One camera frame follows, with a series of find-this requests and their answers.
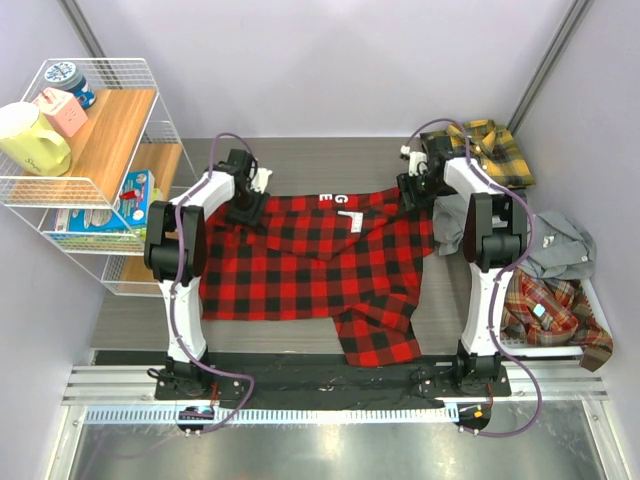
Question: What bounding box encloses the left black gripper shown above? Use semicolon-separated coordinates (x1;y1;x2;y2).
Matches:
227;184;269;231

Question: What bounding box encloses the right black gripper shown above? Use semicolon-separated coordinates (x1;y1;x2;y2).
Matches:
397;170;449;217

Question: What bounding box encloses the red black plaid shirt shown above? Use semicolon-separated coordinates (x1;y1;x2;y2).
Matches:
199;187;435;367

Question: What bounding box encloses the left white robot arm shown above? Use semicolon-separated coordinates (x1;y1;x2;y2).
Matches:
143;149;271;400

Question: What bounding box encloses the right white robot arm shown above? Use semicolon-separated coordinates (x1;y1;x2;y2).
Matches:
397;145;528;395

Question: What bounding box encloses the grey long sleeve shirt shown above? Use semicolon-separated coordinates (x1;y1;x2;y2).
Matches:
433;195;597;281

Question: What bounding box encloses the yellow plaid folded shirt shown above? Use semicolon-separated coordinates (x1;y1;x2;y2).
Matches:
420;119;535;189

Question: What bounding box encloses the blue product box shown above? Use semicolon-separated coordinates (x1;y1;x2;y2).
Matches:
52;170;156;234

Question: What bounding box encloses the white laundry basket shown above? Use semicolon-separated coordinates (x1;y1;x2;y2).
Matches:
492;277;609;361

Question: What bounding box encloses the orange plaid shirt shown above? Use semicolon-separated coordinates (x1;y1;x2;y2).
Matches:
500;269;614;372

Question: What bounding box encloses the pink cube box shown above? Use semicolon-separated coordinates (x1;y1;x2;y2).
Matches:
32;87;88;138

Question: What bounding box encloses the blue round tin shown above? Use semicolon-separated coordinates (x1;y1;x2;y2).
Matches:
43;61;96;109

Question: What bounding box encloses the yellow mug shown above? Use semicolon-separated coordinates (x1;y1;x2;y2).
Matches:
1;102;71;177

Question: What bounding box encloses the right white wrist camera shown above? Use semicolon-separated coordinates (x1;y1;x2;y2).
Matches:
400;145;429;177

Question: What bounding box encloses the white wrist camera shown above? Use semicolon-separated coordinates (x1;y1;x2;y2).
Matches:
250;167;273;193
400;145;429;177

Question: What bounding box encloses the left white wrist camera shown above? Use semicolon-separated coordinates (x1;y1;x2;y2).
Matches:
250;167;273;193

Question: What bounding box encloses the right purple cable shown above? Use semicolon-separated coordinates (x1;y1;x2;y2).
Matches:
402;118;546;440

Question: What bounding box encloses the white wire shelf rack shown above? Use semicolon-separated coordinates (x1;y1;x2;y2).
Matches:
1;58;197;297

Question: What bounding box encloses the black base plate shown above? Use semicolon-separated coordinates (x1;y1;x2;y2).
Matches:
147;353;511;411

